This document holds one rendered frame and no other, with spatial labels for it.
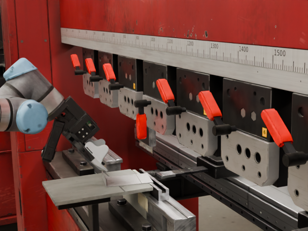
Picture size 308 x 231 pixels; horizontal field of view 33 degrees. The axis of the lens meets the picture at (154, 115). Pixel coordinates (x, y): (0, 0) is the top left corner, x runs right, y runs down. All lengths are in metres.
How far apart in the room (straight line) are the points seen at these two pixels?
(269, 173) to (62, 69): 1.50
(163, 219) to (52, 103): 0.41
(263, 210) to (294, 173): 0.63
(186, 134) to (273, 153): 0.30
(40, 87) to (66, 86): 0.91
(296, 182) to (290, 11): 0.25
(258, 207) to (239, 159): 0.52
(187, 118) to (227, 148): 0.16
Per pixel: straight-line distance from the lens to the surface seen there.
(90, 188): 1.40
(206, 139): 1.00
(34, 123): 1.17
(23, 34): 2.18
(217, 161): 1.49
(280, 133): 0.74
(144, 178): 1.45
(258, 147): 0.85
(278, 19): 0.79
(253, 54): 0.85
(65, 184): 1.44
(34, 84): 1.32
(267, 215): 1.39
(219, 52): 0.94
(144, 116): 1.25
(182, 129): 1.10
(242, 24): 0.88
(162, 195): 1.37
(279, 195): 1.39
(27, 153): 2.25
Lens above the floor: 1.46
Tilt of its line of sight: 11 degrees down
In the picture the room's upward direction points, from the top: 1 degrees counter-clockwise
